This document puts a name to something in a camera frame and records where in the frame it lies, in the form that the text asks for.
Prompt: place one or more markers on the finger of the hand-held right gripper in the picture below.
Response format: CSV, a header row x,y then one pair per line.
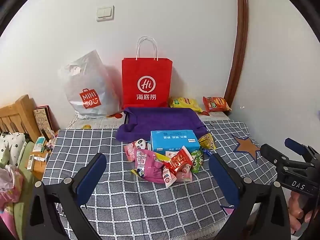
x,y
273,153
296,145

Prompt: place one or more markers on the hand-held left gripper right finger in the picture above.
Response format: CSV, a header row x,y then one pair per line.
x,y
225,180

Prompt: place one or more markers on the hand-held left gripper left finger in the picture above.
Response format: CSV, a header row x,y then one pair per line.
x,y
92,177

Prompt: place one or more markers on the small blue candy packet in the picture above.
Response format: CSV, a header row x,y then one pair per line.
x,y
207,152

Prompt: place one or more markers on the green snack packet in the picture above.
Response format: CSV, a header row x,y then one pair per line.
x,y
197,161

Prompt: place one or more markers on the yellow triangular snack packet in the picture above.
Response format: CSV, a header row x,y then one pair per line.
x,y
207,141

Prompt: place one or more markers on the small yellow blue candy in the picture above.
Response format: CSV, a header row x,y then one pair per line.
x,y
137,173

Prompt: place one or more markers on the pink peach print packet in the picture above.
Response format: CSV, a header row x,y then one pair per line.
x,y
132,150

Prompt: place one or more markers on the red snack packet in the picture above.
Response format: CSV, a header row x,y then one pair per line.
x,y
177,162

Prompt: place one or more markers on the white lychee print packet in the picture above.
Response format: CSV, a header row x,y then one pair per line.
x,y
172,178

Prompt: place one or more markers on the large pink snack packet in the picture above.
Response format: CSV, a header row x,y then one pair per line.
x,y
147,165

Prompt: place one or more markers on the blue tissue pack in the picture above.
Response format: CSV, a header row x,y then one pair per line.
x,y
175,140

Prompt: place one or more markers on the black tray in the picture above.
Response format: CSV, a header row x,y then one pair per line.
x,y
126,120

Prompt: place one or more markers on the purple towel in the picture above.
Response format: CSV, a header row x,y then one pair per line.
x,y
160,120

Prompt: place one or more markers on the person's right hand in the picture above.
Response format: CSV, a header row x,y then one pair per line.
x,y
296,211

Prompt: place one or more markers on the wooden nightstand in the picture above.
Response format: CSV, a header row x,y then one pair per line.
x,y
41,165

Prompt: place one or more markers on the grey checked blanket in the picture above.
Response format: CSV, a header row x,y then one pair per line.
x,y
137,205

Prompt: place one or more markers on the white remote control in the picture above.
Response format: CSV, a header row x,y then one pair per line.
x,y
30,162

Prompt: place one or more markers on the patterned book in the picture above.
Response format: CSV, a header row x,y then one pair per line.
x,y
43,120

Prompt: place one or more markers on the orange chips bag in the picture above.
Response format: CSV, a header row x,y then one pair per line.
x,y
216,104

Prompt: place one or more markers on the pink plastic bag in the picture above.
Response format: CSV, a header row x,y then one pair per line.
x,y
10,185

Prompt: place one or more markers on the yellow chips bag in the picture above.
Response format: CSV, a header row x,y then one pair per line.
x,y
185,103

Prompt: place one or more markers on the white floral pillow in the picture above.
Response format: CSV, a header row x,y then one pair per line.
x,y
11,143

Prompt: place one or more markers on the wooden headboard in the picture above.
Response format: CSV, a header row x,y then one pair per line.
x,y
17,115

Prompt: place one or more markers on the white plastic shopping bag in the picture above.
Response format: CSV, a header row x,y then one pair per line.
x,y
87,80

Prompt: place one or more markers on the red paper bag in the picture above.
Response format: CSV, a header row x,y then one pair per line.
x,y
147,72

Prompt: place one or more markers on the brown wooden door frame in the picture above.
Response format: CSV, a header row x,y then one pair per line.
x,y
237,42

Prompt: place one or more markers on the white light switch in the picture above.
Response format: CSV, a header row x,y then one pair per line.
x,y
105,13

